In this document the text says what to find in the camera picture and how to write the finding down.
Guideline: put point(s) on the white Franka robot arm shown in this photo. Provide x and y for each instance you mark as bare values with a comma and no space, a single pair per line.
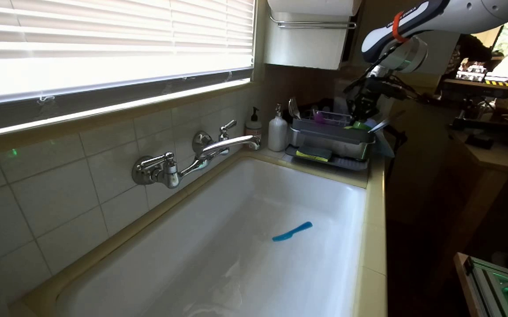
460,14

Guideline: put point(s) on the grey dish rack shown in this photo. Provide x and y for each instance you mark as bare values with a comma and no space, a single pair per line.
331,141

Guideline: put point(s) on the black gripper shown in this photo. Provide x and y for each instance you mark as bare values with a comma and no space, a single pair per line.
375,88

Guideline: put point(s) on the yellow sponge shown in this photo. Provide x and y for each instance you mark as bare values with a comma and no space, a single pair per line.
311,157

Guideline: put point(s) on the dark drain tray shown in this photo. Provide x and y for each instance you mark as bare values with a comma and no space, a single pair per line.
325,164

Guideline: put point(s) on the white paper towel dispenser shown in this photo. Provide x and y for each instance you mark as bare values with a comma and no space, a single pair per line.
310,36

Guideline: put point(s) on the white soap bottle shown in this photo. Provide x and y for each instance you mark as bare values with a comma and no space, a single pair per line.
278,132

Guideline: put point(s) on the wooden side table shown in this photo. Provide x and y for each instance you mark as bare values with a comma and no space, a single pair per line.
502,155

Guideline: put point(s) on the metal rack with green light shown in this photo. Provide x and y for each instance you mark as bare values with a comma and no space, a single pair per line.
498,291

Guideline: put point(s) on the small black table item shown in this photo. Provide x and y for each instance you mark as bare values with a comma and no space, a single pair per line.
479,140

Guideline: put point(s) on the small dark pump bottle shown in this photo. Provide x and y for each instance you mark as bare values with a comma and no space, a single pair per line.
255,124

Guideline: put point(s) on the metal spoon in rack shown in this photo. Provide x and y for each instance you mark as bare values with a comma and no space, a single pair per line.
294,108

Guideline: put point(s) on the blue toothbrush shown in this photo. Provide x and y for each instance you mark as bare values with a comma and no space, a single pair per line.
292,231

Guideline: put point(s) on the white window blinds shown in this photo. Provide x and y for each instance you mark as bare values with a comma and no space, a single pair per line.
114,41

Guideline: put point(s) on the blue grey cloth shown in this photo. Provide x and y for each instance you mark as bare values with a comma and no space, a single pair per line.
385,143

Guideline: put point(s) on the chrome wall faucet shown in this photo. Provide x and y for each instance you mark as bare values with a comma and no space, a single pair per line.
172,168

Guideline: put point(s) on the white ceramic sink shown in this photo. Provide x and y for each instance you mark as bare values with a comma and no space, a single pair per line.
255,247

